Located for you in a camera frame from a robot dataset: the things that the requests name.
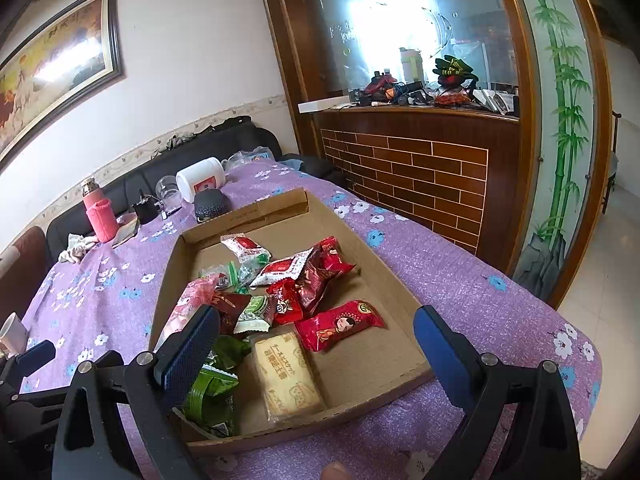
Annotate red cartoon face snack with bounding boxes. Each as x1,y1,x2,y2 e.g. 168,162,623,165
294,300,386,352

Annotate small notebook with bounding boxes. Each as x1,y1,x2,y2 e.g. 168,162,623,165
111,212,139,248

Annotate small red candy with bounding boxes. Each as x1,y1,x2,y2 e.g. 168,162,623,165
267,278,305,325

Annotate pink checkered snack packet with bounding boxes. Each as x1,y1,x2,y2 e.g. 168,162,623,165
154,273,221,351

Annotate dark red foil snack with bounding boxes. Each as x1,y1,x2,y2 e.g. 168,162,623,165
295,236,355,318

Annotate pink sleeved thermos bottle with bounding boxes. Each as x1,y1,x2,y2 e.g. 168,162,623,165
81,178,119,243

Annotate white cloth gloves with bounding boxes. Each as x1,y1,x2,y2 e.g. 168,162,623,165
58,233,99,264

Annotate person right hand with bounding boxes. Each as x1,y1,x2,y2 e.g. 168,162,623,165
320,462,354,480

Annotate framed horse painting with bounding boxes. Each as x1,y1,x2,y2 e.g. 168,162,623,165
1,0,124,167

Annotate clear glass cup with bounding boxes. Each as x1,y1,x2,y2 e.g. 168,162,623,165
155,176,182,219

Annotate white plastic jar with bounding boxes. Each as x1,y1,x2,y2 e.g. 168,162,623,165
176,157,226,203

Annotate white ceramic mug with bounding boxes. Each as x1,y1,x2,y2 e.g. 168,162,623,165
0,312,28,356

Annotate cardboard box tray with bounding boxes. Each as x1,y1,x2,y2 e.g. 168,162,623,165
150,188,433,455

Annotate purple floral tablecloth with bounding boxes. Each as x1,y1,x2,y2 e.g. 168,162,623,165
19,156,604,480

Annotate brown armchair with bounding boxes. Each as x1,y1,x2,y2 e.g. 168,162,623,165
0,226,49,322

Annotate tan biscuit packet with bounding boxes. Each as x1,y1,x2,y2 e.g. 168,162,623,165
252,330,324,424

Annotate light green snack packet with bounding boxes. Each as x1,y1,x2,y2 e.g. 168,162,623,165
233,295,276,334

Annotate wooden brick pattern cabinet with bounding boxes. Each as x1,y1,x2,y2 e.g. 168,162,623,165
264,0,611,307

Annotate clear green edged snack packet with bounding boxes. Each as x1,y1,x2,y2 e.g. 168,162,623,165
198,262,254,292

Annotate small black container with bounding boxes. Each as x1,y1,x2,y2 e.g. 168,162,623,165
132,190,160,226

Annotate red white snack packet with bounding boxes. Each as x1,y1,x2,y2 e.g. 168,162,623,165
220,233,271,270
250,248,312,288

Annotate black textured glasses case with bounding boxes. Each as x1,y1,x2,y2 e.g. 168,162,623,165
193,188,230,223

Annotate black sofa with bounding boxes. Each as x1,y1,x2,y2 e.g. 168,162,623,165
44,115,344,264

